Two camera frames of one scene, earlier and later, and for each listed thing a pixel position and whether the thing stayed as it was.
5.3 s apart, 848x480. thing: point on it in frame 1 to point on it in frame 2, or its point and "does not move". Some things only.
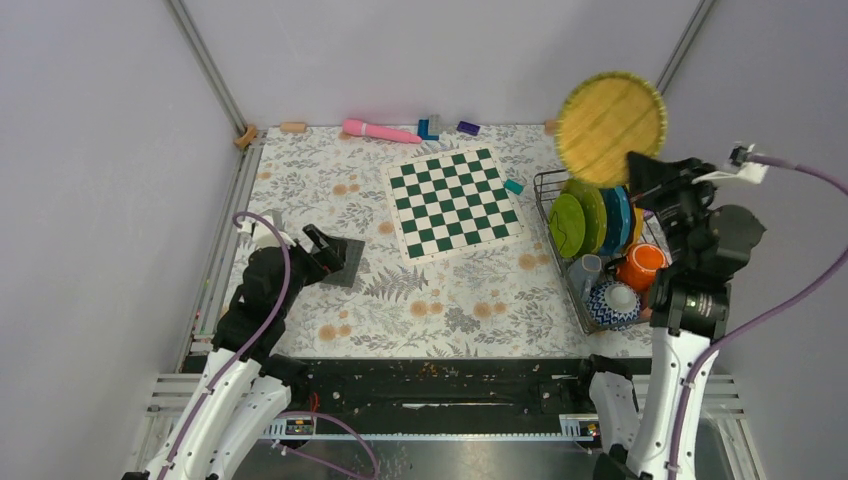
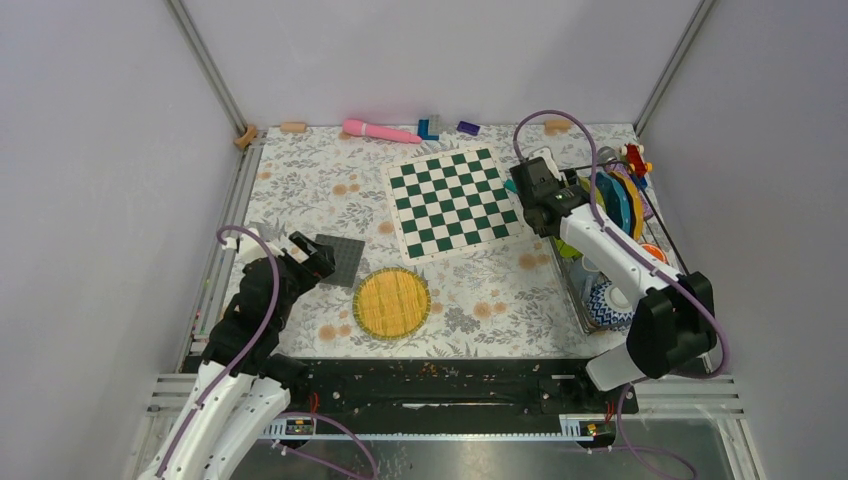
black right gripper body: [677, 198] to [529, 218]
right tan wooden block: [550, 127] does not move
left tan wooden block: [293, 127] does not move
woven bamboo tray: [602, 117] to [391, 304]
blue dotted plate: [615, 222] does not move
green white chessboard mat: [451, 204] does not move
